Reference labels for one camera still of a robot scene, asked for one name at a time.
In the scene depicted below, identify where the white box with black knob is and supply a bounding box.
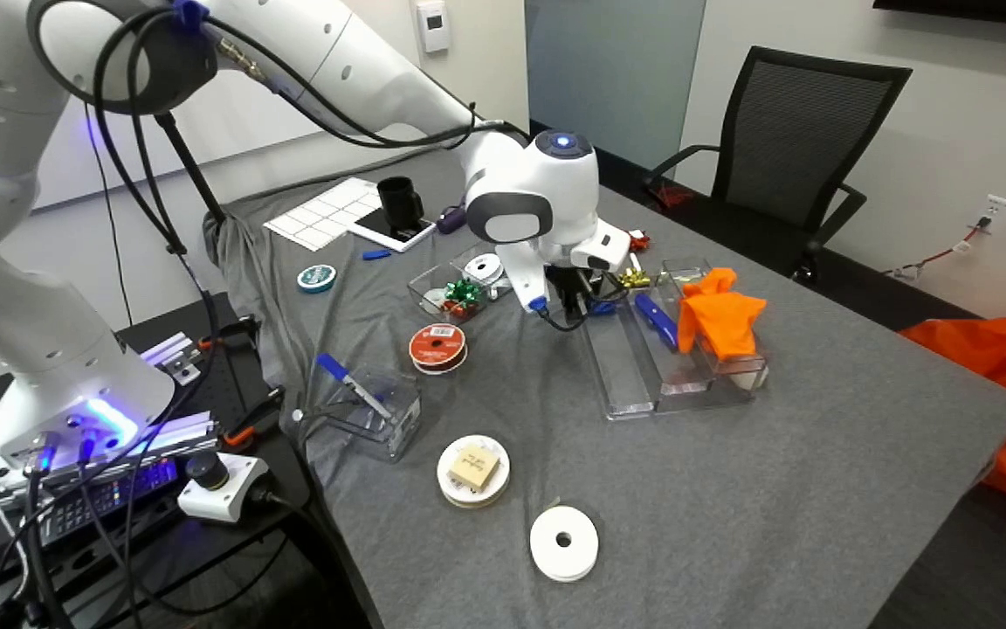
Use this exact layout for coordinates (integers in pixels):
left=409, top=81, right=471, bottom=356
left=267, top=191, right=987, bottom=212
left=174, top=446, right=274, bottom=527

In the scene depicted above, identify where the silver marker with blue cap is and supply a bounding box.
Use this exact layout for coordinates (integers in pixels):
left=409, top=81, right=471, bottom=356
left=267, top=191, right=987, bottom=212
left=316, top=349, right=402, bottom=425

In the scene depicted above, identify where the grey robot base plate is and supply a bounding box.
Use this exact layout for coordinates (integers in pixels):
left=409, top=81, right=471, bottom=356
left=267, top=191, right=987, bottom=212
left=0, top=406, right=226, bottom=552

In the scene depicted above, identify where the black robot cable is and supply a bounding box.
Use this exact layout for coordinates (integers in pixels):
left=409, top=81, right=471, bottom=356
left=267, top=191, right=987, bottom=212
left=26, top=0, right=536, bottom=154

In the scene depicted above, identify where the black mesh office chair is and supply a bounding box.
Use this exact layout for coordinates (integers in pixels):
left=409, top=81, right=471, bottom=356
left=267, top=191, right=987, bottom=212
left=642, top=44, right=916, bottom=288

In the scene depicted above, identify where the grey tablecloth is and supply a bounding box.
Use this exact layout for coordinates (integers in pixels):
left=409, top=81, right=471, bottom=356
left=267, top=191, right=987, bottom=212
left=201, top=132, right=1006, bottom=629

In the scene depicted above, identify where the white-framed phone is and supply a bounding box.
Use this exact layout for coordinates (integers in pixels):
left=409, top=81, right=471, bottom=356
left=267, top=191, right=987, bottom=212
left=343, top=202, right=445, bottom=253

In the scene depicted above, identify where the orange plastic toy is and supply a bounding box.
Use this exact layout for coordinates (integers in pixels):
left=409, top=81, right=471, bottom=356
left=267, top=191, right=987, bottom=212
left=674, top=263, right=772, bottom=363

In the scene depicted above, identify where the white ribbon roll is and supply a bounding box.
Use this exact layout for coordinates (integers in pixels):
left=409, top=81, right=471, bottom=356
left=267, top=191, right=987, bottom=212
left=528, top=498, right=606, bottom=588

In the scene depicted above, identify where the white wall outlet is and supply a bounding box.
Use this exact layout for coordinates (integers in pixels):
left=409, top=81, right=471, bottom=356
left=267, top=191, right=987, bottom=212
left=974, top=188, right=1006, bottom=236

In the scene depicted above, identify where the white spool with tan centre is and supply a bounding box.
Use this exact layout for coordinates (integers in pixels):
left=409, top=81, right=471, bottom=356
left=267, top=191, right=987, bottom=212
left=435, top=429, right=517, bottom=514

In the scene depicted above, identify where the white wall thermostat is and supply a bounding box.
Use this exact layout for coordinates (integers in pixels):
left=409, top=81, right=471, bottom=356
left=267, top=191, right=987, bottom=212
left=414, top=0, right=453, bottom=54

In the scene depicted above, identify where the long blue marker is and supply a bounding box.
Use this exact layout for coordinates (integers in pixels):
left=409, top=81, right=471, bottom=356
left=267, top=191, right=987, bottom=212
left=633, top=288, right=684, bottom=352

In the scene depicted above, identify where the metal clamp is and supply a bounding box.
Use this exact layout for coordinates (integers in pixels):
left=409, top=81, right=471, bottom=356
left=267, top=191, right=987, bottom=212
left=137, top=332, right=207, bottom=392

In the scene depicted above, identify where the black cup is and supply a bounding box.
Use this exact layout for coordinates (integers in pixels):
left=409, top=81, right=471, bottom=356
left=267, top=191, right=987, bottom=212
left=373, top=174, right=431, bottom=236

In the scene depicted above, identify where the orange wire spool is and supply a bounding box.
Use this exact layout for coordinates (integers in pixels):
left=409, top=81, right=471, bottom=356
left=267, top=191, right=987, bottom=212
left=407, top=321, right=471, bottom=377

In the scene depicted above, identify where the green gift bow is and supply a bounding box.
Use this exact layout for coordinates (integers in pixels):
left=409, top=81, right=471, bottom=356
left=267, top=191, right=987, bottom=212
left=442, top=277, right=491, bottom=323

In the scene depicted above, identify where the black tripod pole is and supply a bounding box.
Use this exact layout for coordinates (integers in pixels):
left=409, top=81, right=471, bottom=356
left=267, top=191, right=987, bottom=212
left=152, top=107, right=236, bottom=231

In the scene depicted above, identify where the black robot cart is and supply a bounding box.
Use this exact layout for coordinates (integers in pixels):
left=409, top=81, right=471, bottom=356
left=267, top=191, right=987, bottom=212
left=0, top=288, right=332, bottom=629

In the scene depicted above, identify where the black wall television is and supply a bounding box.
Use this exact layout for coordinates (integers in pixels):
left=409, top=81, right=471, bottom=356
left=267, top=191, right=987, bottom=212
left=869, top=0, right=1006, bottom=33

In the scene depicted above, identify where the white label sheet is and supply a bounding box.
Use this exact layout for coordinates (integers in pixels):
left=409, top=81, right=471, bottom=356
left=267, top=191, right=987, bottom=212
left=261, top=174, right=385, bottom=253

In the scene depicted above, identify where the wide clear plastic container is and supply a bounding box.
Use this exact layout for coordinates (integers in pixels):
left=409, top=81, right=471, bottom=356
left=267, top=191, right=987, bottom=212
left=629, top=277, right=775, bottom=408

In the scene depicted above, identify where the silver ribbon spool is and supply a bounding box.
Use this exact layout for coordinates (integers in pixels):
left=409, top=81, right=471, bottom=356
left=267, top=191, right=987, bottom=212
left=459, top=250, right=515, bottom=298

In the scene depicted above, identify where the round blue tin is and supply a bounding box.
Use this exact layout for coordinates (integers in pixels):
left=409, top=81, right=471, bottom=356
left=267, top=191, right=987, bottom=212
left=293, top=259, right=343, bottom=298

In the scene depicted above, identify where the small clear plastic container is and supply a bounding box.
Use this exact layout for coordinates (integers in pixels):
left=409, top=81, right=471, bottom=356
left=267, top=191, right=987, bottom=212
left=320, top=368, right=428, bottom=463

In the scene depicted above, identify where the gold gift bow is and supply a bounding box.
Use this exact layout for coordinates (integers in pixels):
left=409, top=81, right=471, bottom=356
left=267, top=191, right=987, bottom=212
left=613, top=253, right=653, bottom=294

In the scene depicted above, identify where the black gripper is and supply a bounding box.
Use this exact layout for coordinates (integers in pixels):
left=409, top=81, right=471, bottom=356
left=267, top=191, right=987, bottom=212
left=544, top=253, right=635, bottom=335

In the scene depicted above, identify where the frosted glass panel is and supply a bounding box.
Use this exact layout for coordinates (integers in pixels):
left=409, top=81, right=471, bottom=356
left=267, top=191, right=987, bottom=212
left=524, top=0, right=711, bottom=179

